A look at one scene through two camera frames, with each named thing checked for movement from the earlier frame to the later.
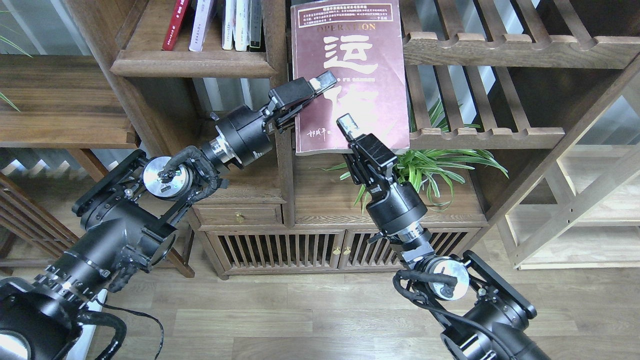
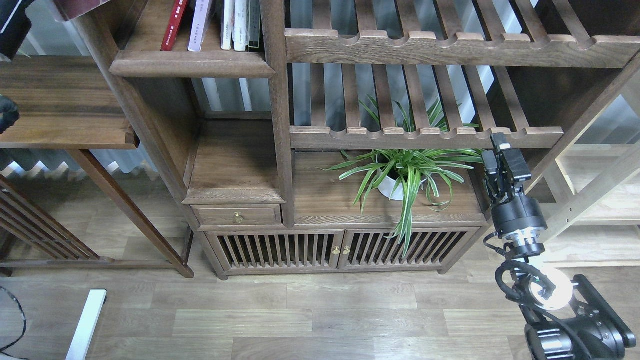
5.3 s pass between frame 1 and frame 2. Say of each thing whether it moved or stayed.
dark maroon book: moved
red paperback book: stayed
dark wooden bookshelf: stayed
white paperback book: stayed
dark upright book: stayed
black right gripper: moved
